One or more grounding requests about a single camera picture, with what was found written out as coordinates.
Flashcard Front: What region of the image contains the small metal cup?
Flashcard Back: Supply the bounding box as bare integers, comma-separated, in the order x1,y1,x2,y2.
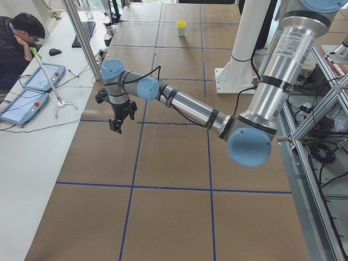
106,26,114,35

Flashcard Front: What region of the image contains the seated person black jacket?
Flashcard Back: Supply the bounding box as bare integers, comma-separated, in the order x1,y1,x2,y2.
1,13,46,94

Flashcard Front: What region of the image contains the far teach pendant tablet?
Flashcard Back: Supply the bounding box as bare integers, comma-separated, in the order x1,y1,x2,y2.
23,63,66,92

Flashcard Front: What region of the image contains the stack of magazines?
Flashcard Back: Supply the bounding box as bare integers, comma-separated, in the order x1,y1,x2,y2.
294,60,317,86

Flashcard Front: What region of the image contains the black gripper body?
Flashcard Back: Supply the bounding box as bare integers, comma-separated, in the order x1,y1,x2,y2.
110,99,131,119

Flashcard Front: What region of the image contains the green plastic cup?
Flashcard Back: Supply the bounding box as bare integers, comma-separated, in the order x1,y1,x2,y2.
177,27,185,37

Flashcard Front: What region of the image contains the black marker pen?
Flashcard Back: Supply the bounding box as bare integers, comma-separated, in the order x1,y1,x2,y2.
68,69,80,78

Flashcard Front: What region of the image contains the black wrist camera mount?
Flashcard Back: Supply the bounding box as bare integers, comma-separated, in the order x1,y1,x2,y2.
95,88,110,104

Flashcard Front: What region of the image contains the black computer mouse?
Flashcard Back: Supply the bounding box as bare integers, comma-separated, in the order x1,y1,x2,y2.
48,48,62,56

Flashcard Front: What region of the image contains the teach pendant tablet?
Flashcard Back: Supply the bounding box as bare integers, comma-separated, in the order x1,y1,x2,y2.
23,63,66,92
1,89,49,126

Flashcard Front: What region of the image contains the black braided camera cable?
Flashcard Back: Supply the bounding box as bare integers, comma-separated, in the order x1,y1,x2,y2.
135,65,161,82

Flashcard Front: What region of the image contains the black keyboard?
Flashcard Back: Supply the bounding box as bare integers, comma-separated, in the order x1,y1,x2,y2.
71,21,97,48

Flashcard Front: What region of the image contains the yellow plastic cup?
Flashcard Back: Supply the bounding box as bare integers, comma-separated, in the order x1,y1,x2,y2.
176,21,186,29

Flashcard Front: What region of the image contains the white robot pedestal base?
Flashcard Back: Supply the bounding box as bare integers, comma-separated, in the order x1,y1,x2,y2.
215,0,277,94

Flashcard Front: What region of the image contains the reacher grabber tool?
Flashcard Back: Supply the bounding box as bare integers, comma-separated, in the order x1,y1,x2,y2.
29,47,79,119

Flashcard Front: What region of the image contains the near teach pendant tablet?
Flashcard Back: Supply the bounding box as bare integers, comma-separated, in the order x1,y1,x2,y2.
1,89,49,126

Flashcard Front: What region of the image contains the aluminium frame post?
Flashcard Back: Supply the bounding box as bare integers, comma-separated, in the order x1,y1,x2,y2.
62,0,101,80

